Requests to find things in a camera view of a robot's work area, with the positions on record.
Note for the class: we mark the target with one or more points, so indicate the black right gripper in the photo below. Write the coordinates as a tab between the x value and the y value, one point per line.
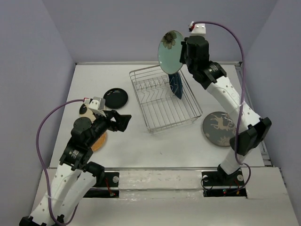
184	58

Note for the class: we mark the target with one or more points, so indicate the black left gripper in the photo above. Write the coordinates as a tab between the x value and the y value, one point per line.
123	119

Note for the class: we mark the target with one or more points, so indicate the teal flower plate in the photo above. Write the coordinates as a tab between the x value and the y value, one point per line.
169	52

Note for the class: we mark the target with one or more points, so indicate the dark blue patterned plate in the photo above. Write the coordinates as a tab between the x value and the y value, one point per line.
175	83

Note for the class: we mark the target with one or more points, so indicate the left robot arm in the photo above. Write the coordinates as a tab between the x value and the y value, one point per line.
75	174

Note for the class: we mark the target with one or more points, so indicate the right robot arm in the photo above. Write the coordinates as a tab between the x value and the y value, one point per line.
251	128

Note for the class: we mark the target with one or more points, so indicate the black round plate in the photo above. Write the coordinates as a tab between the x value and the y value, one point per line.
115	98

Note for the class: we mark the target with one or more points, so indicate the round bamboo wooden plate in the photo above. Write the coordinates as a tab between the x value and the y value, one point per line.
99	143

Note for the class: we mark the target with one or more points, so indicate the cream plate with black mark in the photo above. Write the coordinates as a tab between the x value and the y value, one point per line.
85	112

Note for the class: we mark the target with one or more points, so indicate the grey deer plate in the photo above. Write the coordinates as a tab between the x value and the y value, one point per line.
219	128

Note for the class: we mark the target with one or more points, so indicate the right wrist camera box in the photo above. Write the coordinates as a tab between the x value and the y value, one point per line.
197	29

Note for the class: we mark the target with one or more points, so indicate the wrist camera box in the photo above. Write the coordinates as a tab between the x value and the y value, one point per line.
197	29
97	106

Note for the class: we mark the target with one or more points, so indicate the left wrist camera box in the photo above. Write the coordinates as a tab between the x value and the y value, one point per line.
97	106

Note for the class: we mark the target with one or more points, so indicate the steel wire dish rack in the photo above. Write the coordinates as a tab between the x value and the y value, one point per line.
160	106

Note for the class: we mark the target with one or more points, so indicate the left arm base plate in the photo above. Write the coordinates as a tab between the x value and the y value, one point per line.
108	187

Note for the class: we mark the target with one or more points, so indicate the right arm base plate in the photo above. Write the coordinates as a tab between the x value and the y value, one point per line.
214	186

